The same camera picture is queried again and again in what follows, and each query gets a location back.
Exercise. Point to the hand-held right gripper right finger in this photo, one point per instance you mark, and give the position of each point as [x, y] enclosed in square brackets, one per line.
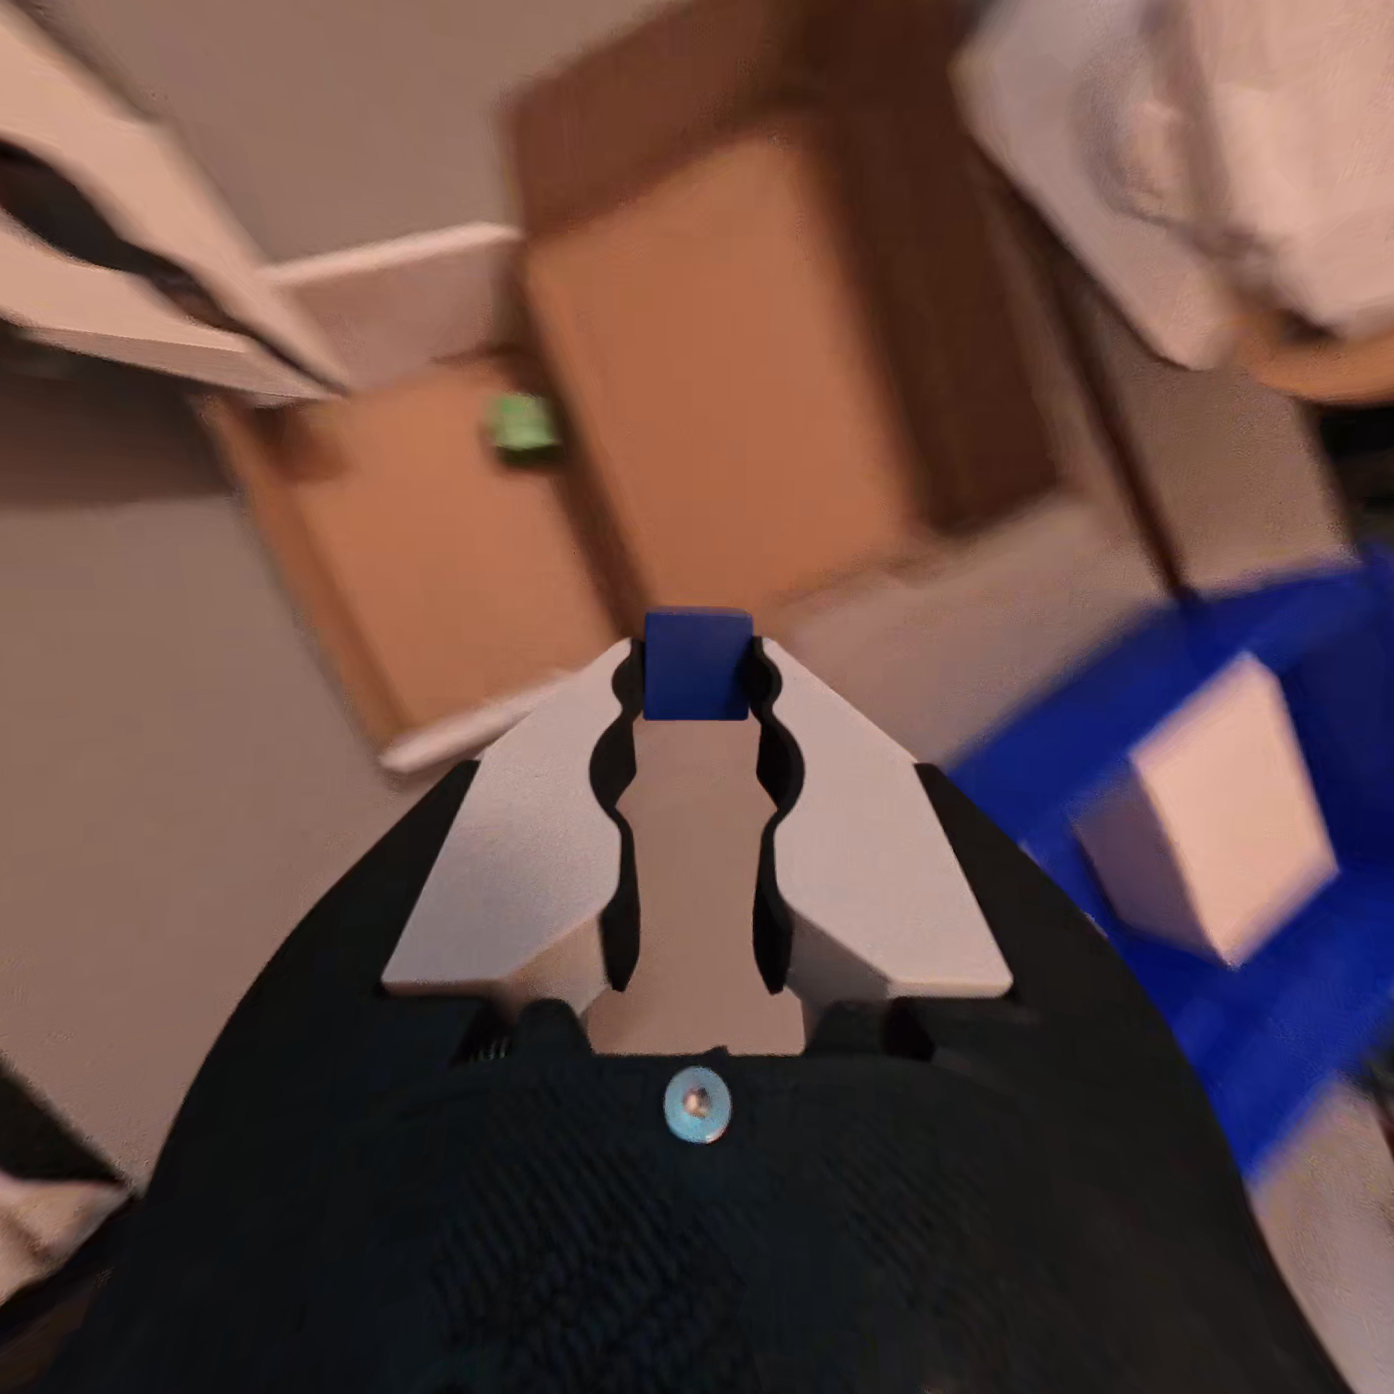
[882, 871]

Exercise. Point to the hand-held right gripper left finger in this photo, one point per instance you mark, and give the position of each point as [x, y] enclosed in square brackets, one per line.
[512, 871]

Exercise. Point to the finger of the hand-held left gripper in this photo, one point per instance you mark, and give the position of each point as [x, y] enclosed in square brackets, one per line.
[120, 162]
[131, 332]

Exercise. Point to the blue cube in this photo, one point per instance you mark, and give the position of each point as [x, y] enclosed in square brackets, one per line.
[698, 663]

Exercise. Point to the white cardboard mailer box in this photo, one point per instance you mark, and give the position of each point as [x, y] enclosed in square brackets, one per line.
[1209, 816]
[708, 380]

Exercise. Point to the blue plastic bin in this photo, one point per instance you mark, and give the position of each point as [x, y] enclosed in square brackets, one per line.
[1199, 1034]

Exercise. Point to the green cube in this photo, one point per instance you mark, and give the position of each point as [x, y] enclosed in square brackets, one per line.
[523, 430]

